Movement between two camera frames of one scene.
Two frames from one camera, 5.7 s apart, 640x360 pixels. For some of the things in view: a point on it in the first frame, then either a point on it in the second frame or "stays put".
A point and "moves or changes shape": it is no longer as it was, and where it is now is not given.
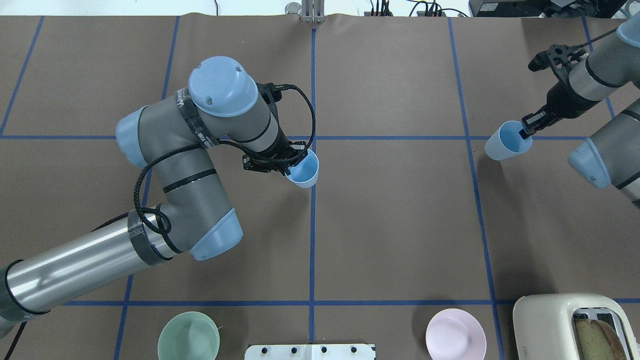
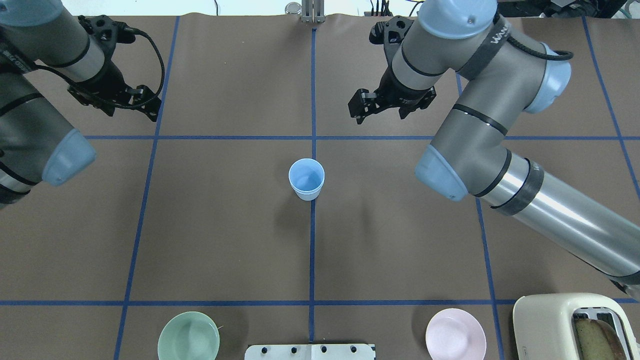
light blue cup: (305, 174) -> (307, 197)
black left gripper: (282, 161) -> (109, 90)
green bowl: (189, 335) stays put
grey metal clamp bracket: (311, 11) stays put
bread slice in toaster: (598, 341) stays put
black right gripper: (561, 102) -> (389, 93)
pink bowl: (455, 334) stays put
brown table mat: (409, 217) stays put
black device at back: (605, 8) stays put
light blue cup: (505, 142) moves or changes shape
